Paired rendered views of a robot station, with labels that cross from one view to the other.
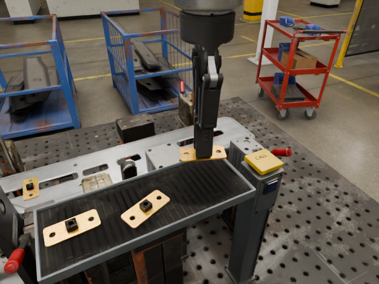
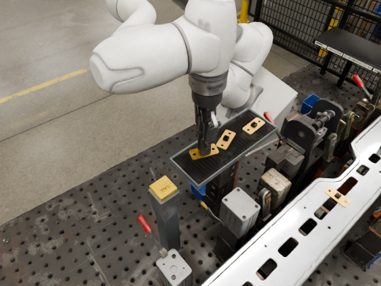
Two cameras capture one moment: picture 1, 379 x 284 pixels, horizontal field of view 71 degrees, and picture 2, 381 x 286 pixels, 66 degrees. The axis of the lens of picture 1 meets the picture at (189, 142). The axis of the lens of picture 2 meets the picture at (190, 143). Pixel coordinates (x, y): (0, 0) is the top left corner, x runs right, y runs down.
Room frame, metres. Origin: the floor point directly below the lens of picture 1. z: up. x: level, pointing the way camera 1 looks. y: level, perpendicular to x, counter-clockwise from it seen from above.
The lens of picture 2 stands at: (0.93, -0.19, 1.90)
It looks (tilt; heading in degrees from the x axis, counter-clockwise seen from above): 49 degrees down; 167
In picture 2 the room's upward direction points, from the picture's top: straight up
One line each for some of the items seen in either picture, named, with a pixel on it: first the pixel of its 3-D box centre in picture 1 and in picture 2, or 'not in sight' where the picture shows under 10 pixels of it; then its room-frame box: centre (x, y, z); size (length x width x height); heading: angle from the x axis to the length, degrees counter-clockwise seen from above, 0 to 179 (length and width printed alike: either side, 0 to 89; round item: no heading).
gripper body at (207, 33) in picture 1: (206, 44); (206, 101); (0.39, -0.02, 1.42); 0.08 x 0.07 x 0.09; 7
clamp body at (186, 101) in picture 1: (190, 135); not in sight; (0.96, -0.01, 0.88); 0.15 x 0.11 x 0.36; 27
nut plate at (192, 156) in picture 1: (202, 151); (203, 150); (0.39, -0.02, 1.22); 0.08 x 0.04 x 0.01; 97
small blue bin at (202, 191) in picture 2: not in sight; (204, 187); (0.23, 0.04, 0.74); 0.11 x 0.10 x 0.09; 117
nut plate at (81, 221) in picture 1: (71, 225); (254, 125); (0.27, 0.19, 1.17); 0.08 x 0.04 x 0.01; 121
